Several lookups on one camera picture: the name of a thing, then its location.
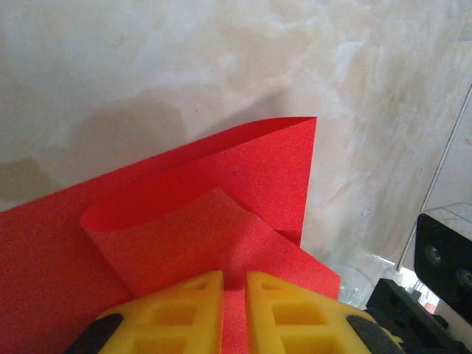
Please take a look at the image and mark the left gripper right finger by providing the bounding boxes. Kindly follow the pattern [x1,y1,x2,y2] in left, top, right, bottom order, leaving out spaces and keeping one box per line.
[245,271,406,354]

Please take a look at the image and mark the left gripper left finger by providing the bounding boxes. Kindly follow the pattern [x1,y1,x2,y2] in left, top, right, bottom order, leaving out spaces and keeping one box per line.
[66,270,225,354]

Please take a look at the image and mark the red square paper sheet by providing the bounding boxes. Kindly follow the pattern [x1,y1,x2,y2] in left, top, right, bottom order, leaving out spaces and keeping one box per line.
[0,117,340,354]

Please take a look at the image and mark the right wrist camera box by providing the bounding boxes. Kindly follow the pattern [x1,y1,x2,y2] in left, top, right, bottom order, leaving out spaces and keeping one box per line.
[415,202,472,296]

